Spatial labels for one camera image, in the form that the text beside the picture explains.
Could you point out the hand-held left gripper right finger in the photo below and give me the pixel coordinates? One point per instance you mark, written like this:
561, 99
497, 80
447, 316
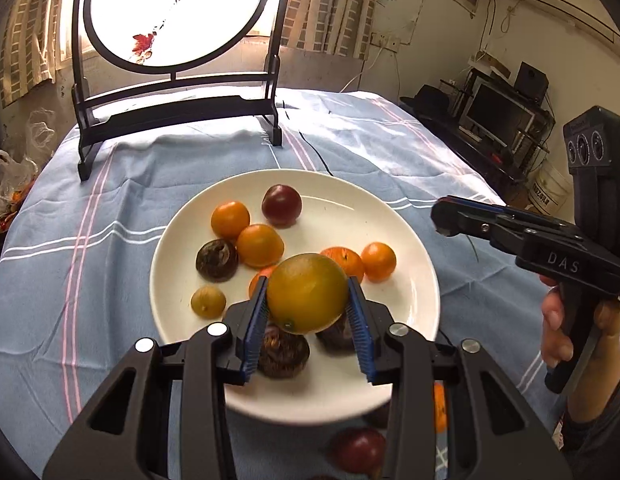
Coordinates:
361, 335

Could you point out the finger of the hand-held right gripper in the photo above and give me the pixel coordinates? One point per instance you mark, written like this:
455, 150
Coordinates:
469, 225
469, 204

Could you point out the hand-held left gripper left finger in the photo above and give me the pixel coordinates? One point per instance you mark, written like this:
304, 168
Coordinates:
254, 335

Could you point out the dark brown water chestnut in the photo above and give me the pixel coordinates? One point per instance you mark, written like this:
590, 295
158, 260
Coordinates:
216, 260
335, 338
285, 355

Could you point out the small orange mandarin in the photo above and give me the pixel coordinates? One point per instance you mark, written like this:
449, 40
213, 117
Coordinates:
260, 279
440, 407
230, 219
260, 245
347, 261
378, 261

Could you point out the small yellow plum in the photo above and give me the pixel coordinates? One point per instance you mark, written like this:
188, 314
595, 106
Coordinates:
208, 301

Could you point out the large yellow green plum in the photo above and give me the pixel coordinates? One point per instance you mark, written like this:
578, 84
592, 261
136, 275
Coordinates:
307, 293

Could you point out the dark purple plum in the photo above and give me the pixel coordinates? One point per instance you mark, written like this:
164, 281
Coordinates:
281, 204
357, 450

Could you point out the white oval plate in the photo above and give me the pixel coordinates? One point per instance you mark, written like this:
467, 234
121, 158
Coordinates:
315, 200

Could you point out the person's right forearm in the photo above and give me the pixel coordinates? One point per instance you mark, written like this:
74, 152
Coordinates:
604, 447

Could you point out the person's right hand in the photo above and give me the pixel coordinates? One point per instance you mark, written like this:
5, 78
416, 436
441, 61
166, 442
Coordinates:
607, 360

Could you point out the white plastic bucket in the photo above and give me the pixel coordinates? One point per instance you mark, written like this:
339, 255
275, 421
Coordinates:
550, 187

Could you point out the black computer desk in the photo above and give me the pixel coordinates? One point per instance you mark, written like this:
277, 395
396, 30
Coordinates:
489, 160

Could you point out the computer monitor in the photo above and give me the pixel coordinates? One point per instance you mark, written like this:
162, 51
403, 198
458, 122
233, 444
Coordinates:
494, 112

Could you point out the black hat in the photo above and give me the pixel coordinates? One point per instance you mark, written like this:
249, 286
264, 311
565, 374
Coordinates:
427, 100

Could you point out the black speaker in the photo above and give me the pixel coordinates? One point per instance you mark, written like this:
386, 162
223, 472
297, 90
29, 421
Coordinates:
531, 81

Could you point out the blue striped tablecloth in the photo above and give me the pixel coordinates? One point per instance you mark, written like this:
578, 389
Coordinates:
115, 285

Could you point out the brick pattern curtain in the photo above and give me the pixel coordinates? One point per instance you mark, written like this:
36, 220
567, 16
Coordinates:
330, 5
30, 45

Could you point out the white plastic bag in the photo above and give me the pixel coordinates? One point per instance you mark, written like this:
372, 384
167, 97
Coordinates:
10, 182

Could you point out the clear plastic bag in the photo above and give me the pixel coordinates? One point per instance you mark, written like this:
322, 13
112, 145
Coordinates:
40, 130

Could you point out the bird painting table screen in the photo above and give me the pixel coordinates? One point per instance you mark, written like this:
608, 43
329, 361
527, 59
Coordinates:
175, 5

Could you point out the bright window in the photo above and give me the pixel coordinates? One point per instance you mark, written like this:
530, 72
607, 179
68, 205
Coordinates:
68, 15

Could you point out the wall socket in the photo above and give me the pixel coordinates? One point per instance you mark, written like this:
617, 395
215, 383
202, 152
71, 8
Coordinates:
386, 41

